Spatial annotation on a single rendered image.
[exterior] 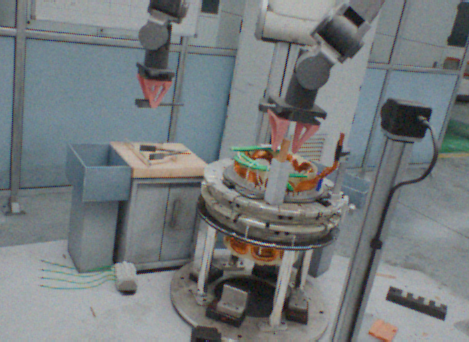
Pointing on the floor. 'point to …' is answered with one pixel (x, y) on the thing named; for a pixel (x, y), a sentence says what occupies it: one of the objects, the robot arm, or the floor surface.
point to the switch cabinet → (246, 94)
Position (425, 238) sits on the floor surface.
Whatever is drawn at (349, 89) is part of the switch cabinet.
